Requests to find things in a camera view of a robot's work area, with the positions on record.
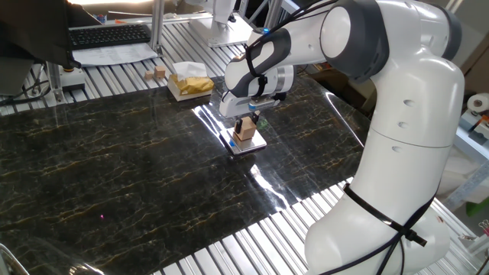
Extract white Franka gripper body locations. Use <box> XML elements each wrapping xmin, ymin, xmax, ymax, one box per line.
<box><xmin>219</xmin><ymin>90</ymin><xmax>287</xmax><ymax>118</ymax></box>

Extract large wooden cube block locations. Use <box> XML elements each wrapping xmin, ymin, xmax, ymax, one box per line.
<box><xmin>232</xmin><ymin>116</ymin><xmax>257</xmax><ymax>141</ymax></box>

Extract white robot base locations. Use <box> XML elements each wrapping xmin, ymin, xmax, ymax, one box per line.
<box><xmin>189</xmin><ymin>0</ymin><xmax>254</xmax><ymax>49</ymax></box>

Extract silver digital scale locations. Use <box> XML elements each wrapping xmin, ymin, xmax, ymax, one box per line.
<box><xmin>219</xmin><ymin>126</ymin><xmax>267</xmax><ymax>157</ymax></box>

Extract yellow tissue box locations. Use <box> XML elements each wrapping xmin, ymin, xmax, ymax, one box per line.
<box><xmin>167</xmin><ymin>60</ymin><xmax>215</xmax><ymax>102</ymax></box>

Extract white paper sheet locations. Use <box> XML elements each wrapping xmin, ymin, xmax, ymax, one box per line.
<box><xmin>71</xmin><ymin>41</ymin><xmax>159</xmax><ymax>68</ymax></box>

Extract black computer keyboard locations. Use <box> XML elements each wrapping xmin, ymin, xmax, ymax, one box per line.
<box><xmin>68</xmin><ymin>24</ymin><xmax>153</xmax><ymax>51</ymax></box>

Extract black marble pattern mat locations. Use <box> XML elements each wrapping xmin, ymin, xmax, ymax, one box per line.
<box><xmin>0</xmin><ymin>63</ymin><xmax>374</xmax><ymax>275</ymax></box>

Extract white emergency stop box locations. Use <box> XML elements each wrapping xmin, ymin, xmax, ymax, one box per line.
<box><xmin>59</xmin><ymin>65</ymin><xmax>86</xmax><ymax>92</ymax></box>

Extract grey box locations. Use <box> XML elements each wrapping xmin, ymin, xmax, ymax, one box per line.
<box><xmin>0</xmin><ymin>57</ymin><xmax>35</xmax><ymax>96</ymax></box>

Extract white paper roll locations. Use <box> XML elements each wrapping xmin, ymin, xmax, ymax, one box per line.
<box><xmin>466</xmin><ymin>92</ymin><xmax>489</xmax><ymax>114</ymax></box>

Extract green object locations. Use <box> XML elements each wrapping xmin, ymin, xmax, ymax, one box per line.
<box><xmin>465</xmin><ymin>198</ymin><xmax>489</xmax><ymax>218</ymax></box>

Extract tall aluminium post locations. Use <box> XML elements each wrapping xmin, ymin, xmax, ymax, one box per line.
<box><xmin>149</xmin><ymin>0</ymin><xmax>166</xmax><ymax>54</ymax></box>

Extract black strap on arm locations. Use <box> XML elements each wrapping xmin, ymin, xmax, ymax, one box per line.
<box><xmin>342</xmin><ymin>183</ymin><xmax>428</xmax><ymax>248</ymax></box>

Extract short aluminium post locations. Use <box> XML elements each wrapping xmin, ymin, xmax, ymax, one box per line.
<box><xmin>45</xmin><ymin>60</ymin><xmax>65</xmax><ymax>103</ymax></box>

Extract black floor cables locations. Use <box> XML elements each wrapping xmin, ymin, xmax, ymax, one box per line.
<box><xmin>0</xmin><ymin>78</ymin><xmax>53</xmax><ymax>107</ymax></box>

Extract curved metal chair rail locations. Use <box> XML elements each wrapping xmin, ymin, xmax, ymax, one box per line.
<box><xmin>0</xmin><ymin>243</ymin><xmax>30</xmax><ymax>275</ymax></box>

